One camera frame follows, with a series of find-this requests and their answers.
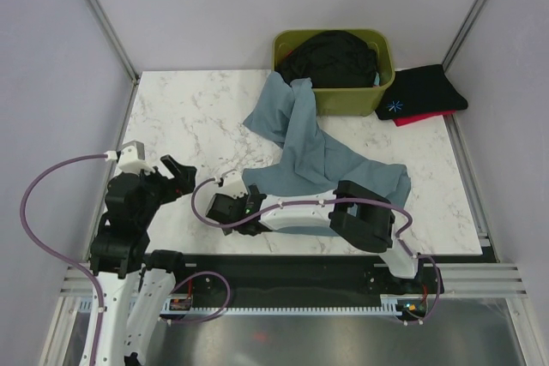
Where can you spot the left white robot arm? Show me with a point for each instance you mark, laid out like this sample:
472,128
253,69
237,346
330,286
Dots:
131,286

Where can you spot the folded red t shirt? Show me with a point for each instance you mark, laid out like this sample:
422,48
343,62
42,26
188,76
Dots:
402,121

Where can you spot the aluminium frame post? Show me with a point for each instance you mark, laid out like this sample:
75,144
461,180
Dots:
113,40
464,30

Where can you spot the white slotted cable duct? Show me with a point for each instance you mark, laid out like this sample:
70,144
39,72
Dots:
388,306

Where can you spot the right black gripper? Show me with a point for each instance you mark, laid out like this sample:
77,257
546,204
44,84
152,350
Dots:
242,198

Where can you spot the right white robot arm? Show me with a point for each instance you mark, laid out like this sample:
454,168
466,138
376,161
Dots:
364,219

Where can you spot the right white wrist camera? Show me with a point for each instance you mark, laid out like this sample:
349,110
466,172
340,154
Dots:
231,183

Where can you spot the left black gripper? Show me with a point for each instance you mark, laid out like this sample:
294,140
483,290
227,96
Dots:
173,187

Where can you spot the front aluminium rail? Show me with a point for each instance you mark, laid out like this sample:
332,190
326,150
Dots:
460,280

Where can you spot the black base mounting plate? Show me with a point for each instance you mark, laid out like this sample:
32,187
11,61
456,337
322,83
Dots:
284,282

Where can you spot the left aluminium frame post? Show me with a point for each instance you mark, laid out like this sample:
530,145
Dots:
113,40

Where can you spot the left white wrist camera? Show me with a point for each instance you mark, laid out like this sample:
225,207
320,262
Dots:
132,159

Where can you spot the black clothes in bin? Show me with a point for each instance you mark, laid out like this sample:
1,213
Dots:
331,59

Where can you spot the olive green plastic bin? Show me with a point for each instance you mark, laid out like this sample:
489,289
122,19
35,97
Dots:
343,101

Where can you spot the folded black t shirt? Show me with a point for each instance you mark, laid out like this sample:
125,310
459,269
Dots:
418,91

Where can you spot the blue-grey t shirt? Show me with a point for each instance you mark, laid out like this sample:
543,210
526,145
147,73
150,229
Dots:
312,161

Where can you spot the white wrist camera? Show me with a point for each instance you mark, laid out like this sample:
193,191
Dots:
231,183
132,159

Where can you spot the right aluminium frame post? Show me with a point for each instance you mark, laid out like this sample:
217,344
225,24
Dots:
464,30

